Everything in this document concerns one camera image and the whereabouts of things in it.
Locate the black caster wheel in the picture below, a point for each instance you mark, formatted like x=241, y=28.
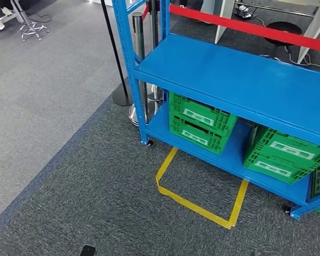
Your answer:
x=287, y=210
x=150, y=143

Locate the chrome star chair base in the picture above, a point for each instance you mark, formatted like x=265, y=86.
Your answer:
x=32, y=30

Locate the black round stool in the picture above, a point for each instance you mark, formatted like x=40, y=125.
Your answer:
x=283, y=30

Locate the black flat object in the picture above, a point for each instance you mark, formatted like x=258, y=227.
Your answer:
x=87, y=251

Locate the white power strip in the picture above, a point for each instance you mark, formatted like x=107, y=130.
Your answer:
x=243, y=10

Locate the blue metal shelf rack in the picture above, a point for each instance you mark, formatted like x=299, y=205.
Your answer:
x=229, y=70

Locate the chrome stanchion post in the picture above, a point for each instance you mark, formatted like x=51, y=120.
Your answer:
x=154, y=35

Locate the yellow floor tape line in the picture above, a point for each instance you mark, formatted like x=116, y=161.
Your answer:
x=192, y=206

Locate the white office desk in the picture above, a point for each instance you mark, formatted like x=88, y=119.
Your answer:
x=225, y=17

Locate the white table frame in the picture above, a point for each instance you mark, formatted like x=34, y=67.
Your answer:
x=16, y=12

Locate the red barrier tape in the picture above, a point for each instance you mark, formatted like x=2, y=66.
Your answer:
x=243, y=26

